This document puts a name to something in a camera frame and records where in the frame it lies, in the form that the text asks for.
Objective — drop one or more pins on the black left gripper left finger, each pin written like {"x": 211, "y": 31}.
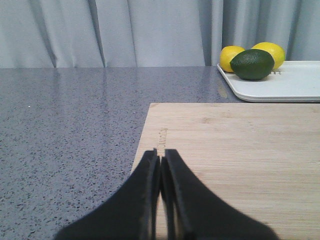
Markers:
{"x": 129, "y": 214}

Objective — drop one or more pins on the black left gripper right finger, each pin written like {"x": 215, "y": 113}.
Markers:
{"x": 193, "y": 212}

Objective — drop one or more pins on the white rectangular tray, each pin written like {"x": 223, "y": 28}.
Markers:
{"x": 293, "y": 82}

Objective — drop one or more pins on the wooden cutting board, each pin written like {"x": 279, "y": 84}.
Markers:
{"x": 261, "y": 158}

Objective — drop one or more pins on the green lime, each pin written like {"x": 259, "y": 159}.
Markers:
{"x": 252, "y": 64}

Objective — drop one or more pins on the left yellow lemon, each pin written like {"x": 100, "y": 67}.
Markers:
{"x": 227, "y": 54}

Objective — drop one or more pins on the yellow lemon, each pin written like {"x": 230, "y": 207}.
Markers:
{"x": 275, "y": 50}
{"x": 227, "y": 54}

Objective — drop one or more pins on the right yellow lemon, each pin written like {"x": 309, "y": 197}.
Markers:
{"x": 275, "y": 50}

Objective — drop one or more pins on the grey curtain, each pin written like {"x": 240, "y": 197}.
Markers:
{"x": 150, "y": 33}

